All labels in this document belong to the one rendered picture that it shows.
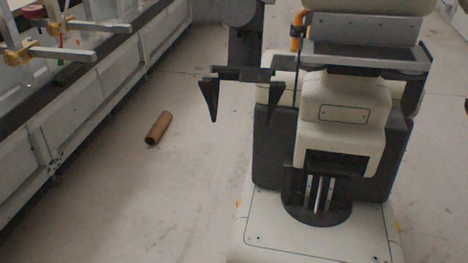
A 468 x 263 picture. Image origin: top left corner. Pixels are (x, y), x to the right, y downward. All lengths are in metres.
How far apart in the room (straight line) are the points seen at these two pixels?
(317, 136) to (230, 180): 1.08
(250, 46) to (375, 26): 0.34
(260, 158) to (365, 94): 0.57
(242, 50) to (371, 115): 0.48
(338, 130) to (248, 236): 0.57
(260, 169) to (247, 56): 0.88
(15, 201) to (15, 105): 0.59
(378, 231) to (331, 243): 0.19
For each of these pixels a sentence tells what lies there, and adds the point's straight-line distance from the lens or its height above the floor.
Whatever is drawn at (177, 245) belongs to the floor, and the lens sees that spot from 1.69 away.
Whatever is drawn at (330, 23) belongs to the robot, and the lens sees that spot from 0.83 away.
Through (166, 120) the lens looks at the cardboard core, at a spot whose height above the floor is 0.07.
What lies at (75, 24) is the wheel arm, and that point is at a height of 0.86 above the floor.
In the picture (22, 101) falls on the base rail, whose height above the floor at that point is 0.70.
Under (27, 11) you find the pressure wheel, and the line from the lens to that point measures 1.73.
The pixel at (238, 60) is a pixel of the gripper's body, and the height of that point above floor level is 1.10.
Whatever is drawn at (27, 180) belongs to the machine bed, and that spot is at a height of 0.17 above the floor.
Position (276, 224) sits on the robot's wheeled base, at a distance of 1.39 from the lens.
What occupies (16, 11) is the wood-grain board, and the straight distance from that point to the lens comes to 1.80.
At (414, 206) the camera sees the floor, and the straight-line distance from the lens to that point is 2.04.
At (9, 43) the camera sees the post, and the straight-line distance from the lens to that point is 1.47.
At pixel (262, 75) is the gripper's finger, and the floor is 1.08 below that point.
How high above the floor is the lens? 1.33
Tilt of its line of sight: 35 degrees down
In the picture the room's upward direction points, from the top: straight up
